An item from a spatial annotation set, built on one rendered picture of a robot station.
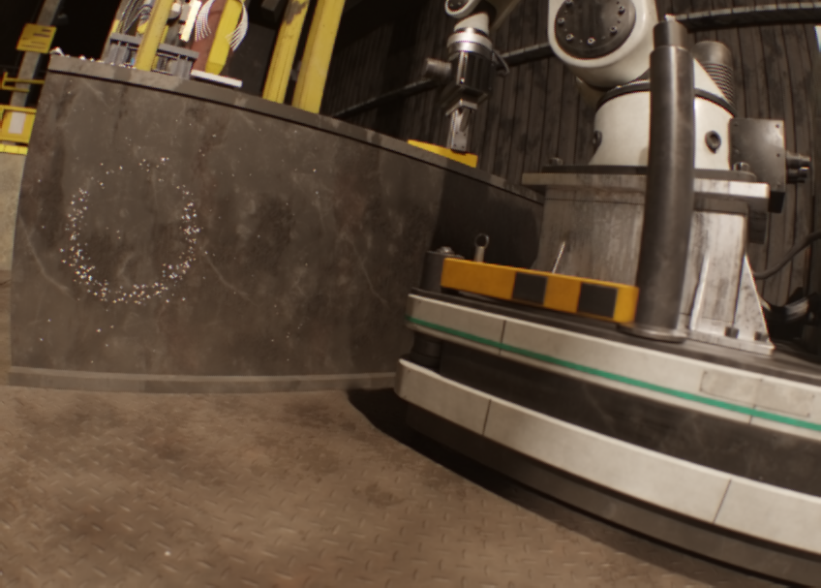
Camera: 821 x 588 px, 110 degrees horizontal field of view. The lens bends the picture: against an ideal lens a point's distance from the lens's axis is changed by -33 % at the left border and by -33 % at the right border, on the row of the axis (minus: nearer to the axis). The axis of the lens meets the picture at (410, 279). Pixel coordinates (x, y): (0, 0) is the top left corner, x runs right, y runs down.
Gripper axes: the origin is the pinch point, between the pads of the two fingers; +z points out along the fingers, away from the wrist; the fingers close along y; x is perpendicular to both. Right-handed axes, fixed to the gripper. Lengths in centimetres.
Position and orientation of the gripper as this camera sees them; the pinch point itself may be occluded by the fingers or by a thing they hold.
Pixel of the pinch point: (456, 141)
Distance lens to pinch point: 146.4
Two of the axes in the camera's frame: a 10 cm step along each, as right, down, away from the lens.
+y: -2.5, -0.9, 9.6
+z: -1.5, 9.9, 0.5
